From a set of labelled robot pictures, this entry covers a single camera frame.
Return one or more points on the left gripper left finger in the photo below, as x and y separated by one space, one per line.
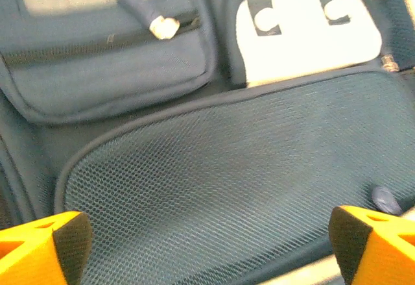
32 252

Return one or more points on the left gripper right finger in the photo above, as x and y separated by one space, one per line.
382 252

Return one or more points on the navy blue student backpack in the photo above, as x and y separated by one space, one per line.
210 155

